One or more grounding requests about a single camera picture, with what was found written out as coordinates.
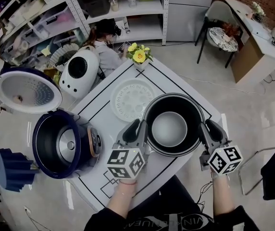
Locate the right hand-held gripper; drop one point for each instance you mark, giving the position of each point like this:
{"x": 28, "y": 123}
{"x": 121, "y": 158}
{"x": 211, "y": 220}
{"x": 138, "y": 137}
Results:
{"x": 225, "y": 161}

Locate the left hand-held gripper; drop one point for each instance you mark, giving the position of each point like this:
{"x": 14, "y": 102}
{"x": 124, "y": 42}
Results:
{"x": 125, "y": 162}

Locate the white perforated steamer tray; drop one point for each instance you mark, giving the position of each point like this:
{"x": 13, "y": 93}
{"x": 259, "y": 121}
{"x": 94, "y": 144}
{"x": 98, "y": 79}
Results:
{"x": 130, "y": 97}

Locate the dark metal pot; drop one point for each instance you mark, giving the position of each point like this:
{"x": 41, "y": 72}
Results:
{"x": 173, "y": 109}

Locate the person's right forearm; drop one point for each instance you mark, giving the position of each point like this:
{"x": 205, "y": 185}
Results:
{"x": 222, "y": 196}

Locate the person's left forearm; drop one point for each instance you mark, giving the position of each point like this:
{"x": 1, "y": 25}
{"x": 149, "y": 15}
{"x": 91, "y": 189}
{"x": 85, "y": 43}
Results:
{"x": 123, "y": 198}

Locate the yellow flowers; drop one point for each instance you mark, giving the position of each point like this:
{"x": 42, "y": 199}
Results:
{"x": 140, "y": 55}

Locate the person's black printed shirt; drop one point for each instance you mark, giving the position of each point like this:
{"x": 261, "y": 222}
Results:
{"x": 166, "y": 201}

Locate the black folding chair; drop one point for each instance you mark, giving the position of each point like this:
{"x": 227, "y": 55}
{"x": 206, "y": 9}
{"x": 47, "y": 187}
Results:
{"x": 274, "y": 177}

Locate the white capsule pet carrier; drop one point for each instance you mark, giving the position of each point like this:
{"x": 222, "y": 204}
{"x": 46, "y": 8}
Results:
{"x": 89, "y": 64}

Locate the smartphone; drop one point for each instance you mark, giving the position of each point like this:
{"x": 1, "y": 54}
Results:
{"x": 124, "y": 47}

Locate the round patterned seat cushion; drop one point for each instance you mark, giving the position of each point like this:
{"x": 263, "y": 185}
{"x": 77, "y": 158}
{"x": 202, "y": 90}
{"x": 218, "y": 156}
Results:
{"x": 220, "y": 43}

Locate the rust dried flower bunch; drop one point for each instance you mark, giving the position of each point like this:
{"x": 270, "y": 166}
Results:
{"x": 230, "y": 30}

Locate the white fluted round basket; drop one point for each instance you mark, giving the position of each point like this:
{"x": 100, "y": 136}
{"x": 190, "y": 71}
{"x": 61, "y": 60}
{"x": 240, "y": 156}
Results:
{"x": 63, "y": 54}

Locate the white side desk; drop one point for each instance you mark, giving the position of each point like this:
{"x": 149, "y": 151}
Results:
{"x": 260, "y": 30}

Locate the navy rice cooker white lid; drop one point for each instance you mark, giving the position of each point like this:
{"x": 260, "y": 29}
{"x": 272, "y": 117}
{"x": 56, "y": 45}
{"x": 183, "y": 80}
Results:
{"x": 27, "y": 90}

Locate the yellow cloth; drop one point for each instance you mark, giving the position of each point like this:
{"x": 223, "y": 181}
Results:
{"x": 46, "y": 51}

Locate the grey white refrigerator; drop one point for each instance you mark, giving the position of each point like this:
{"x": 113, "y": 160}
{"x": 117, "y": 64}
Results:
{"x": 190, "y": 13}

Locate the round table blue cloth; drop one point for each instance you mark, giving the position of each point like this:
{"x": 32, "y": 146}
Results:
{"x": 12, "y": 172}

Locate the plastic cup beige drink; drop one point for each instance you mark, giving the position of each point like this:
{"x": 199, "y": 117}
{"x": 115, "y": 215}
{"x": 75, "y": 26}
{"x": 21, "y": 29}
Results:
{"x": 113, "y": 6}

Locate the clear plastic cup straw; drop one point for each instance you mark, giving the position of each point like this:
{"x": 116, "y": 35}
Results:
{"x": 132, "y": 2}

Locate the white floor socket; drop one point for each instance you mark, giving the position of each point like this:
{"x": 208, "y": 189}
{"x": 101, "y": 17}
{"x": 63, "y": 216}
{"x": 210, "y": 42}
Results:
{"x": 27, "y": 210}

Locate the dark storage bin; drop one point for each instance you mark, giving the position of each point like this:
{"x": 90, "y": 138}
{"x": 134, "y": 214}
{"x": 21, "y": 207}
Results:
{"x": 96, "y": 7}

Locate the white flower bunch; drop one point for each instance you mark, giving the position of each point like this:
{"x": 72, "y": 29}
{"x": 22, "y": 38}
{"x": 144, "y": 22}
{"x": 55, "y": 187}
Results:
{"x": 258, "y": 8}

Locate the clear storage bin pink contents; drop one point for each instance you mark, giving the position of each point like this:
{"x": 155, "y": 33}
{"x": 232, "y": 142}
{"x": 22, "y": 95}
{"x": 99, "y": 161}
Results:
{"x": 60, "y": 19}

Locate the clear storage bin black latches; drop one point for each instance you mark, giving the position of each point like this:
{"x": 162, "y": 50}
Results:
{"x": 36, "y": 32}

